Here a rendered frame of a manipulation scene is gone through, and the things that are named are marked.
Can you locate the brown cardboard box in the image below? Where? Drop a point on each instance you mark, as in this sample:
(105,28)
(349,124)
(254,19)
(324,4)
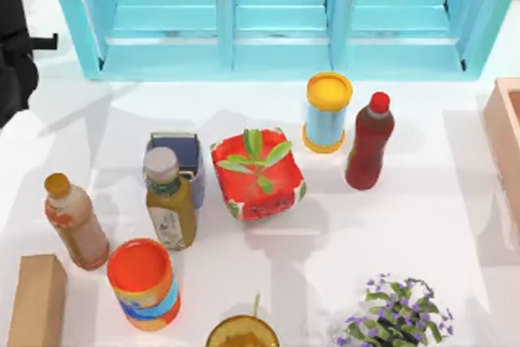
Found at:
(36,306)

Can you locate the light blue rack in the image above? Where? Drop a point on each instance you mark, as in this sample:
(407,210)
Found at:
(280,18)

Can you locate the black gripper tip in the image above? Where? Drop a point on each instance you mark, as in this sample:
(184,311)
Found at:
(45,42)

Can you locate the blue-purple square container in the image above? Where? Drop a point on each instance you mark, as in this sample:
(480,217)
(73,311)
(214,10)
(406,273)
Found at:
(191,156)

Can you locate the yellow round plant pot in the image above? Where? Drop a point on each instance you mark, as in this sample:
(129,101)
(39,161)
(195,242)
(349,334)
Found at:
(241,332)

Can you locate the salmon-coloured shallow box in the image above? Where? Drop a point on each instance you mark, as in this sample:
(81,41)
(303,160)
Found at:
(500,119)

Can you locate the orange and blue can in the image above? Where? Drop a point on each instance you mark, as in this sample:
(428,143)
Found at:
(142,286)

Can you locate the green bottle with grey cap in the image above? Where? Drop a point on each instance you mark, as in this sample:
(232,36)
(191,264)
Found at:
(170,213)

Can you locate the watermelon plant pot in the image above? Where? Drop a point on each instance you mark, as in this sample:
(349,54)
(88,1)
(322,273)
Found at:
(260,196)

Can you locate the yellow and blue can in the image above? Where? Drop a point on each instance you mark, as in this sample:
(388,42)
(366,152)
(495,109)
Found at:
(325,119)

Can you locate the dark red bottle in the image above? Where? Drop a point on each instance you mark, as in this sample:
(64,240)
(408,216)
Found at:
(367,148)

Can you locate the purple flower plant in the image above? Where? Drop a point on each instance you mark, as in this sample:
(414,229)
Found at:
(396,314)

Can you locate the orange tea bottle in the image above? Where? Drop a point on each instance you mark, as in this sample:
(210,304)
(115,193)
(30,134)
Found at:
(79,229)

